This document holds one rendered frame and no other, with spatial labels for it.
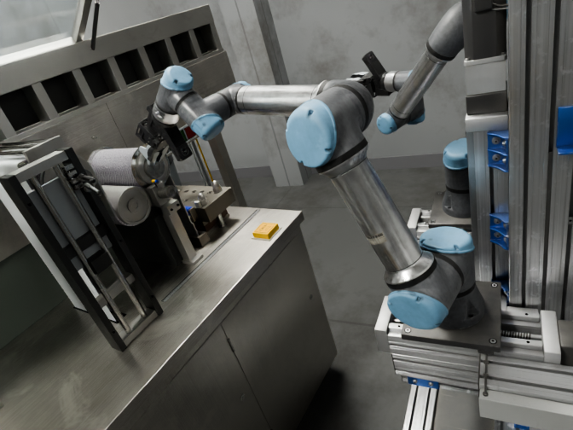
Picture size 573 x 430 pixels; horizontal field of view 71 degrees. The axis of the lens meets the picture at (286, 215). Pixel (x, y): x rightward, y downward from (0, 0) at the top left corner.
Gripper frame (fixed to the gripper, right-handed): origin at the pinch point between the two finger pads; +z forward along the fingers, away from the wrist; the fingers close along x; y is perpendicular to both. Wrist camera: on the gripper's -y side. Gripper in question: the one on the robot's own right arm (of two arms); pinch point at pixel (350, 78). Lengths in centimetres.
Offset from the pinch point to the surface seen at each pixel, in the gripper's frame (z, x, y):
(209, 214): 5, -81, 13
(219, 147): 76, -35, 21
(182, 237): -1, -95, 11
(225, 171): 77, -38, 35
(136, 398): -39, -133, 17
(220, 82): 61, -25, -11
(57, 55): 38, -88, -52
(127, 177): 8, -97, -14
